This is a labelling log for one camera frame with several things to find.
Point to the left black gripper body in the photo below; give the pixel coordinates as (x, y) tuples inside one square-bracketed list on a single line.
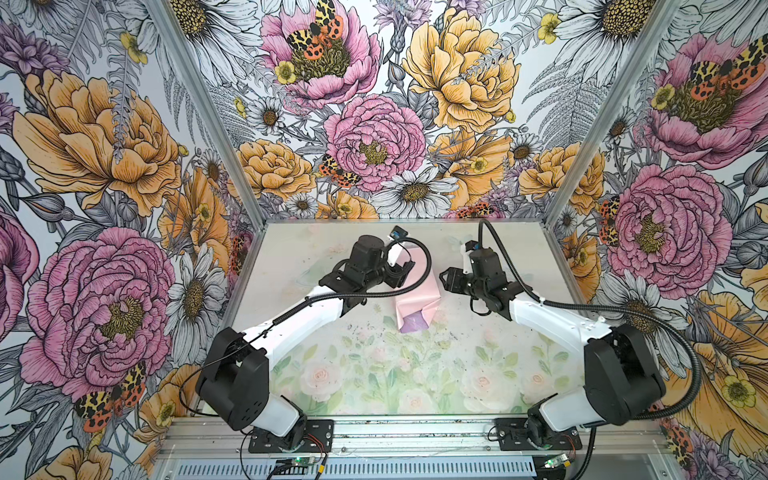
[(393, 276)]

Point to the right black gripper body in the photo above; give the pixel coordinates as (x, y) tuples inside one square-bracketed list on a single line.
[(460, 282)]

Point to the purple wrapping paper sheet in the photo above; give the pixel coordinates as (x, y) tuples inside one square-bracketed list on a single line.
[(415, 310)]

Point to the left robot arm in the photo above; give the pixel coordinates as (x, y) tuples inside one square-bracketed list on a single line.
[(234, 380)]

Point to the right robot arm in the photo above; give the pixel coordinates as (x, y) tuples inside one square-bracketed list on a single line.
[(621, 378)]

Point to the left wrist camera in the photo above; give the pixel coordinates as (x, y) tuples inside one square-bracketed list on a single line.
[(395, 253)]

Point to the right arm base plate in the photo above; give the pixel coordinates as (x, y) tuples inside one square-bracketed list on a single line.
[(528, 434)]

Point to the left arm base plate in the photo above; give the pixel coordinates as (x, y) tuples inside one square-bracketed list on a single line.
[(307, 436)]

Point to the aluminium front rail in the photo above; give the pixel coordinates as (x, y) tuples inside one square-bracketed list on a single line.
[(400, 436)]

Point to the white slotted cable duct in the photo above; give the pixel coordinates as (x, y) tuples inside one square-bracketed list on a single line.
[(515, 467)]

